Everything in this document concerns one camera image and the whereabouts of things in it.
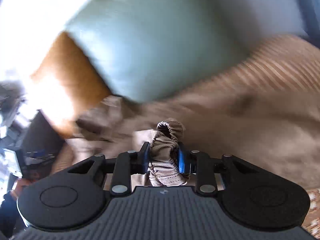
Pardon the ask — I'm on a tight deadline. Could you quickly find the green leather cushion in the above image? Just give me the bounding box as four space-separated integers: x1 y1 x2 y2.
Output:
64 0 253 103

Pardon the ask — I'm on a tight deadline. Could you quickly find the dark grey sofa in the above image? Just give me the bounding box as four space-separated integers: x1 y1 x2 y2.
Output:
24 0 320 157

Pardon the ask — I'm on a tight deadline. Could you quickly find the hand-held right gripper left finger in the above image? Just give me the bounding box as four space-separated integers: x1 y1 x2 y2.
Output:
67 142 150 197

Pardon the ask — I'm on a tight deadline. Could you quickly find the person's left hand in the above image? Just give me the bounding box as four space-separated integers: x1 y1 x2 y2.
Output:
14 172 40 194

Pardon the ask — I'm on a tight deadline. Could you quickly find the woven rattan sofa mat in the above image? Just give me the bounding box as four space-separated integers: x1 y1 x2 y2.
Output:
195 34 320 237

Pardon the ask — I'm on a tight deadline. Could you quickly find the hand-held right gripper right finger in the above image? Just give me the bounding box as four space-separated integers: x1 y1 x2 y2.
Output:
178 142 259 197

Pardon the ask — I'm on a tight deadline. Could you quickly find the orange leather cushion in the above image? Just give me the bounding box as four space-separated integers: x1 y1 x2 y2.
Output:
30 31 113 140

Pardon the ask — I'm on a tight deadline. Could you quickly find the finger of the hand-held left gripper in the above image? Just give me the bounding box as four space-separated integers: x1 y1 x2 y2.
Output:
25 150 57 167

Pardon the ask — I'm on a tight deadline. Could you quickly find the person's left forearm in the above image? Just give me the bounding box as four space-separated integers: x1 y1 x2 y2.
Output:
0 190 25 239

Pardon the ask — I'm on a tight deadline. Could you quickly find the brown jacket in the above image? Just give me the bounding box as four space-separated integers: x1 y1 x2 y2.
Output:
52 62 320 193

